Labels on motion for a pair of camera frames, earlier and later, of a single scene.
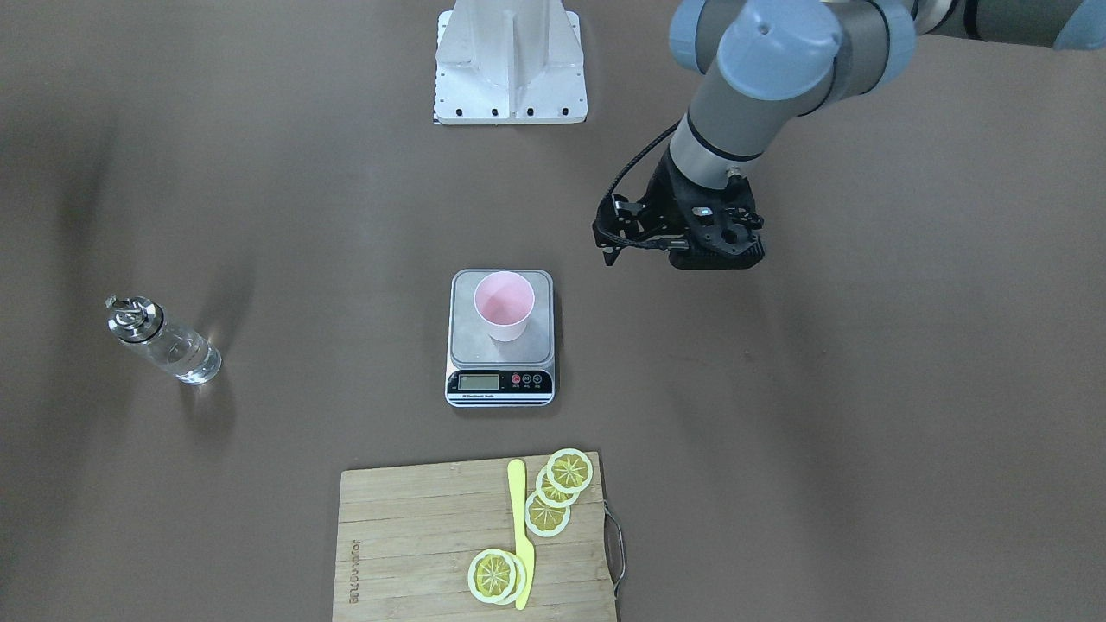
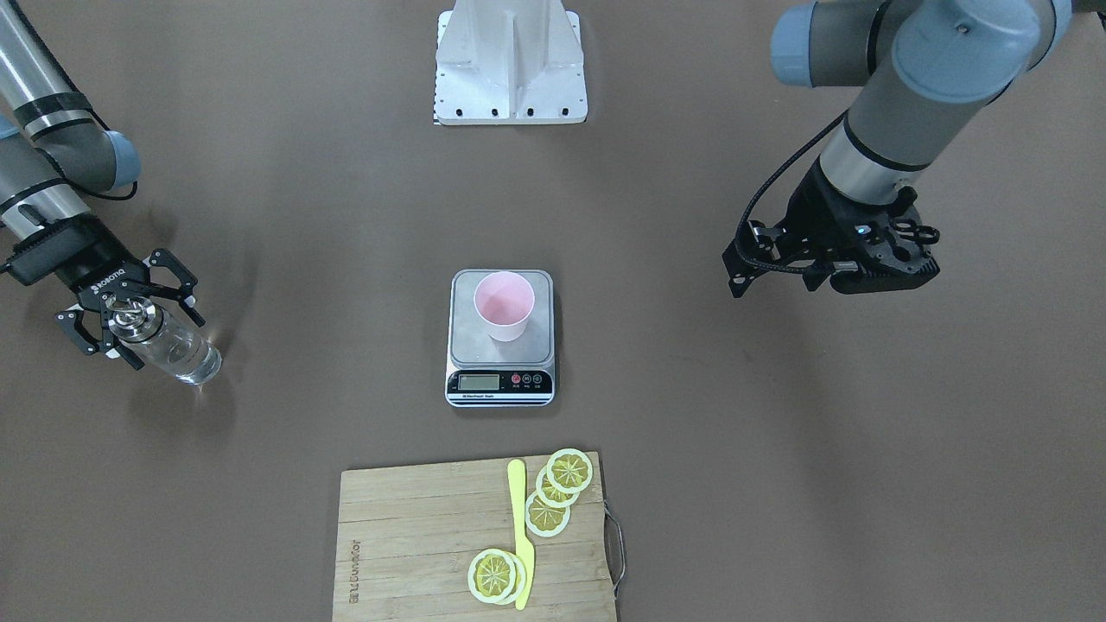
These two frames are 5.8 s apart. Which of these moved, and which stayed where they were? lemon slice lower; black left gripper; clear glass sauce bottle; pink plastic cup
Moved: black left gripper
Stayed: clear glass sauce bottle; lemon slice lower; pink plastic cup
